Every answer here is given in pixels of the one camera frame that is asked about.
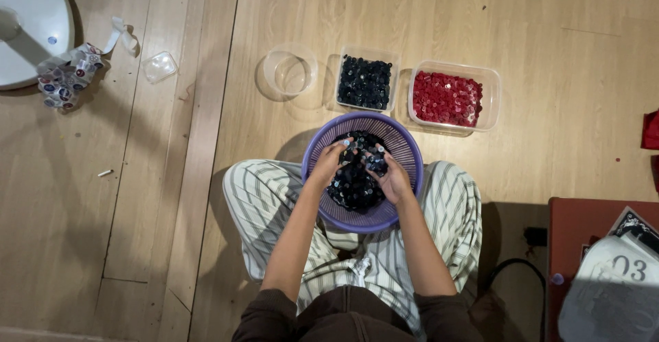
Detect person's left hand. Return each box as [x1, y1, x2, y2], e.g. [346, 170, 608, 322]
[308, 138, 356, 189]

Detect clear tub of dark buttons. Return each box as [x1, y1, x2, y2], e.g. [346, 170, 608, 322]
[335, 46, 401, 113]

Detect white round fan base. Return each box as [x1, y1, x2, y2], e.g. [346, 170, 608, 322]
[0, 0, 76, 91]

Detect clear plastic lid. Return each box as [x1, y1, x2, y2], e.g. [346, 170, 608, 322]
[141, 51, 179, 84]

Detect purple plastic basket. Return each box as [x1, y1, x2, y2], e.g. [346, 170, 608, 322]
[301, 111, 424, 235]

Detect person's striped trousers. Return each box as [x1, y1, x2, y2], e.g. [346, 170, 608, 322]
[222, 159, 483, 339]

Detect heap of dark buttons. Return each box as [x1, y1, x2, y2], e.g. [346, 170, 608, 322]
[326, 130, 390, 213]

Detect white printed bag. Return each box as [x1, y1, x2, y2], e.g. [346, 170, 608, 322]
[557, 233, 659, 342]

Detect clear tub of red buttons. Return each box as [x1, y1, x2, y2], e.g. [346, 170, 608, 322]
[408, 60, 502, 133]

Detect strip of printed stickers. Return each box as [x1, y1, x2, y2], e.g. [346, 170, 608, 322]
[36, 16, 139, 110]

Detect person's right hand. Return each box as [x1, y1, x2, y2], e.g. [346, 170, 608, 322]
[361, 146, 415, 206]

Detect red-brown low table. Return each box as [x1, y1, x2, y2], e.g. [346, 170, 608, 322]
[545, 197, 659, 342]

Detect red cloth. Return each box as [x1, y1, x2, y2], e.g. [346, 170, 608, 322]
[641, 108, 659, 150]

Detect clear round plastic container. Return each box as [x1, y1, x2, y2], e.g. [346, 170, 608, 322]
[263, 42, 319, 96]

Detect black cable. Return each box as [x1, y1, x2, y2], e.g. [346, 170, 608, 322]
[481, 258, 547, 342]

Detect person's brown sweater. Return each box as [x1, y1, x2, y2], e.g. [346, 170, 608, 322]
[231, 285, 485, 342]

